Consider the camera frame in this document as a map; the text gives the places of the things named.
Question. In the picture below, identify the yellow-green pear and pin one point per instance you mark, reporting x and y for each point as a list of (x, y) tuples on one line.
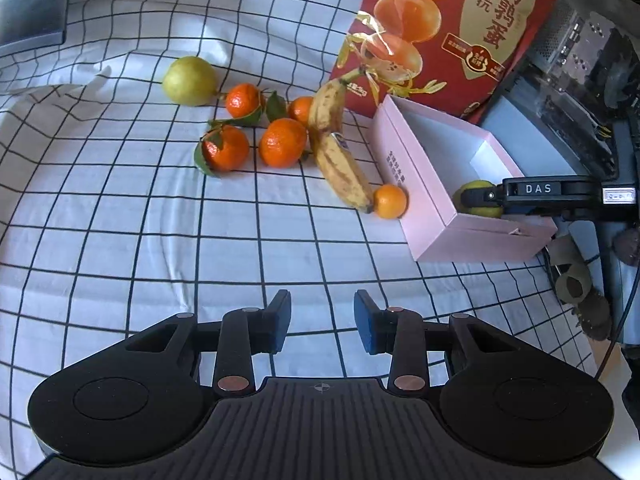
[(190, 80)]

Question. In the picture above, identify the white black checked cloth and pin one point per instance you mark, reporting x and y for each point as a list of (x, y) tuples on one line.
[(150, 235)]

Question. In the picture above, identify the green pear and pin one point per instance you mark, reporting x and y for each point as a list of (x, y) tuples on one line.
[(482, 213)]

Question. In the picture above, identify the tangerine with green leaves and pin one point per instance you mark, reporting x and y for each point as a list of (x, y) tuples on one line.
[(301, 110), (227, 150), (242, 100)]

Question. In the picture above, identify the red printed bag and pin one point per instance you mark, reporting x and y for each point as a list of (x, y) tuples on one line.
[(500, 35)]

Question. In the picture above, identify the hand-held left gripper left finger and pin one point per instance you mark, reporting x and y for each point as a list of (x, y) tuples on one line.
[(280, 321)]

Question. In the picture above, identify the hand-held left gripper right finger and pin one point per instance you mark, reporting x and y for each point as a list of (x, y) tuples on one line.
[(364, 321)]

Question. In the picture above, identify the small plain tangerine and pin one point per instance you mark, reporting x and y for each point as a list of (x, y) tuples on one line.
[(391, 201)]

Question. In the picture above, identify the pink cardboard box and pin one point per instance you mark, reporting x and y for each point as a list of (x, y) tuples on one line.
[(425, 185)]

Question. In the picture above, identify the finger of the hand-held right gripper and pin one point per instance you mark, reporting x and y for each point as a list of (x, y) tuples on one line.
[(482, 197)]

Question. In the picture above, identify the large plain tangerine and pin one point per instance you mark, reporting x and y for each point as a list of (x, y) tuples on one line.
[(282, 142)]

